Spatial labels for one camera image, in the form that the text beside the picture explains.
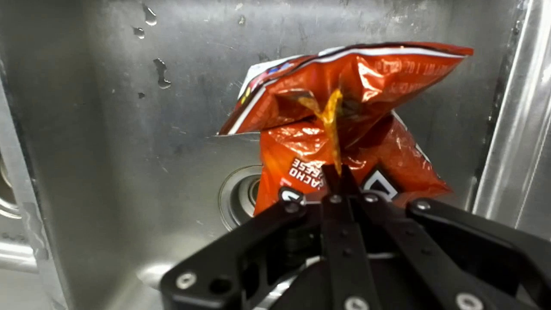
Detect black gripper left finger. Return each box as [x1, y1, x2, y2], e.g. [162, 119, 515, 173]
[158, 166, 368, 310]

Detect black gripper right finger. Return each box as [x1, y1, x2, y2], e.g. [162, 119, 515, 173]
[339, 171, 551, 310]

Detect orange chip packet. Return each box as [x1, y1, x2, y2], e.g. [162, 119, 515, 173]
[217, 40, 475, 217]

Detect round sink drain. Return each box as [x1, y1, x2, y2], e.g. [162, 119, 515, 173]
[217, 164, 265, 231]

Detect stainless steel double sink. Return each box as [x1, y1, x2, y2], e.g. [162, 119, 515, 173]
[0, 0, 551, 310]

